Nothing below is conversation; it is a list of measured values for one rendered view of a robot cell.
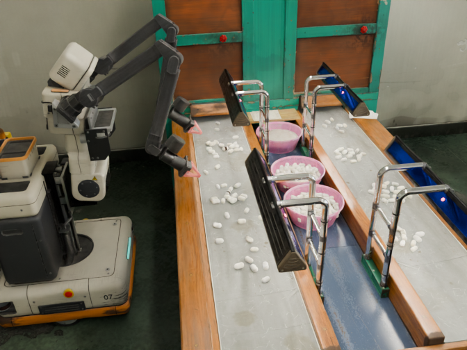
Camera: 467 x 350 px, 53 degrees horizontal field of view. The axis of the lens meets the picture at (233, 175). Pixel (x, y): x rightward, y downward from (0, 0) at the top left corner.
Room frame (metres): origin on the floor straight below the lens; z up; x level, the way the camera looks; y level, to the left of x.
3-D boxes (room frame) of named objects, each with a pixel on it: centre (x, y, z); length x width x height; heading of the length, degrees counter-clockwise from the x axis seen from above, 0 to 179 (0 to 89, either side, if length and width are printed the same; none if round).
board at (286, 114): (2.66, -0.24, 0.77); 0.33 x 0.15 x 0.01; 96
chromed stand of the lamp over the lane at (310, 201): (1.29, -0.20, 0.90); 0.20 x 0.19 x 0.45; 6
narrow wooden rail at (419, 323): (1.87, -0.50, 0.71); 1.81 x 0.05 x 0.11; 6
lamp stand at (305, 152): (2.30, -0.49, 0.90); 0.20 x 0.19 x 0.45; 6
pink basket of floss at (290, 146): (2.45, -0.27, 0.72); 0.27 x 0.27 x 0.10
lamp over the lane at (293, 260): (1.28, -0.12, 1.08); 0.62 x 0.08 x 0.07; 6
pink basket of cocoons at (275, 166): (2.01, -0.32, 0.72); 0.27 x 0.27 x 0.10
